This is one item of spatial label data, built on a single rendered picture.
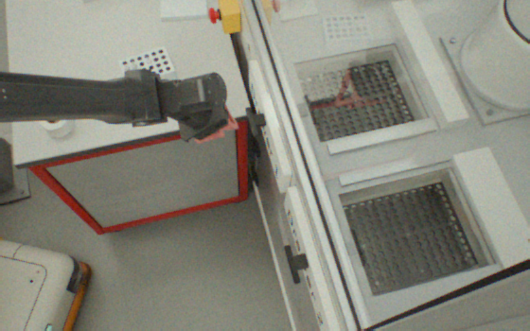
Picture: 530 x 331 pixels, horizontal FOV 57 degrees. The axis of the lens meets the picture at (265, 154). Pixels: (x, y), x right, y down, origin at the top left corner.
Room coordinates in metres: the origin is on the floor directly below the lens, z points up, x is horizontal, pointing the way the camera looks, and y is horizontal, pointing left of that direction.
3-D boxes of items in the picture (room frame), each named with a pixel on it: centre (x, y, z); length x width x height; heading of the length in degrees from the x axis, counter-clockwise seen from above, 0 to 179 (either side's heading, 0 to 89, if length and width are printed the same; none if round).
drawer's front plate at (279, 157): (0.51, 0.00, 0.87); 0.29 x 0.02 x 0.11; 19
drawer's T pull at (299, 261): (0.20, -0.08, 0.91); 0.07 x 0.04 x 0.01; 19
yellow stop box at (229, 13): (0.82, 0.12, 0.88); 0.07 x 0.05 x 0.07; 19
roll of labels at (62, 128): (0.53, 0.51, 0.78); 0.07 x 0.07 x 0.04
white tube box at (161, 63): (0.70, 0.32, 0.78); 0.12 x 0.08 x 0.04; 117
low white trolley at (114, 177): (0.80, 0.42, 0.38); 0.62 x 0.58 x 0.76; 19
